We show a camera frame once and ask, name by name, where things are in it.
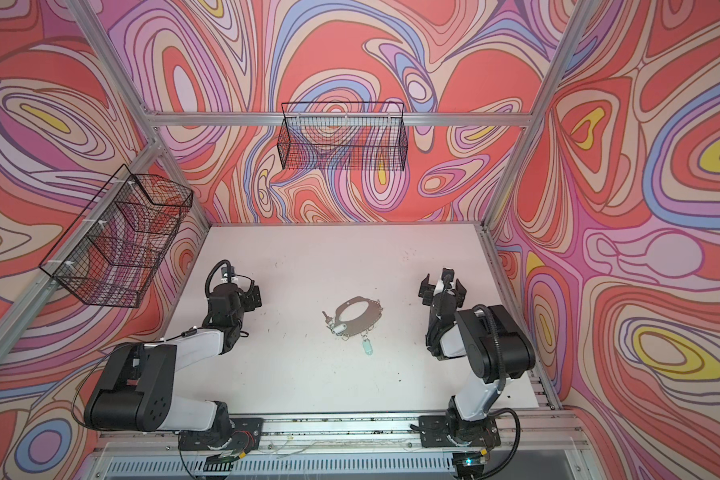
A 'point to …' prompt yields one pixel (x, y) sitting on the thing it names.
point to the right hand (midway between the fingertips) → (443, 282)
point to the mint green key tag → (367, 347)
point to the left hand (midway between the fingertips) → (242, 285)
